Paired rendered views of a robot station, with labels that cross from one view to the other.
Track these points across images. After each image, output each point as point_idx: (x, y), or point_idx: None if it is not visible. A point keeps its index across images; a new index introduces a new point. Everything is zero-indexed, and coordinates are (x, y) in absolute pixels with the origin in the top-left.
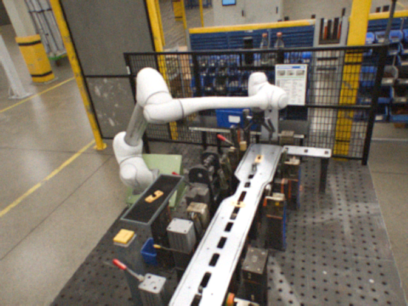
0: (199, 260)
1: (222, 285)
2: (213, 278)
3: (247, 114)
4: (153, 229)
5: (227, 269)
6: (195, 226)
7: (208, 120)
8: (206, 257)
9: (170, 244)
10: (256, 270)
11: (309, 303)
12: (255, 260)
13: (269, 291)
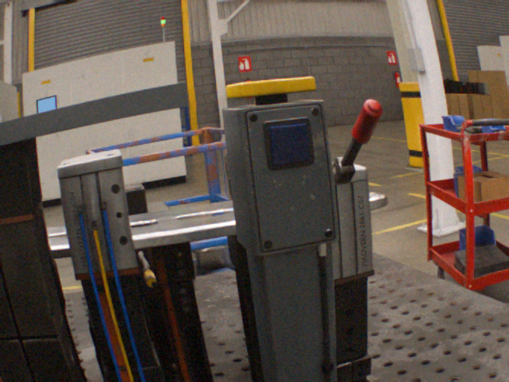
0: (148, 231)
1: (198, 205)
2: (192, 211)
3: None
4: (57, 318)
5: (148, 213)
6: (44, 218)
7: None
8: (132, 230)
9: (132, 239)
10: (137, 184)
11: (88, 338)
12: None
13: (88, 369)
